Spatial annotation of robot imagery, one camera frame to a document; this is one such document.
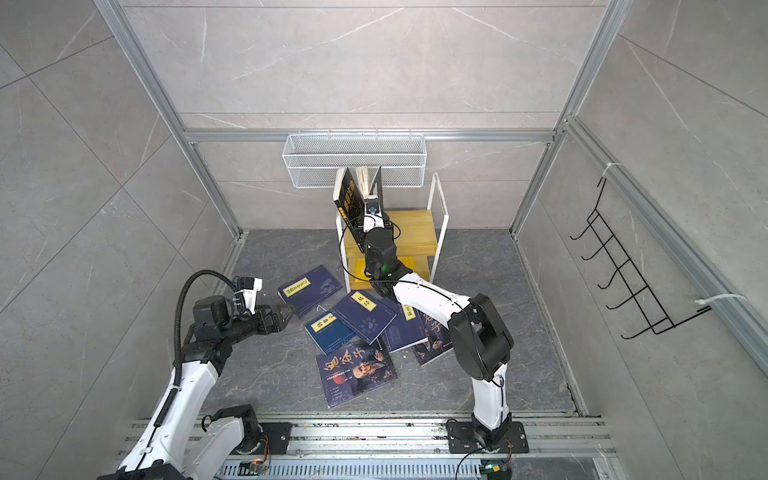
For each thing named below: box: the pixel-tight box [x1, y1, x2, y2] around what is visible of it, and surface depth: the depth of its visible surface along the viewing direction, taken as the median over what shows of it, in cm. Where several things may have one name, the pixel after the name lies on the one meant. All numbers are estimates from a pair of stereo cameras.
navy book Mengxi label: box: [380, 297, 428, 352], surface depth 92 cm
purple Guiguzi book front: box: [316, 336, 398, 409], surface depth 85 cm
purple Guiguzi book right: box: [411, 309, 453, 366], surface depth 90 cm
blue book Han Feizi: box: [303, 311, 356, 355], surface depth 93 cm
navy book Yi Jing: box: [332, 290, 397, 345], surface depth 96 cm
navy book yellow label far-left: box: [277, 265, 343, 318], surface depth 103 cm
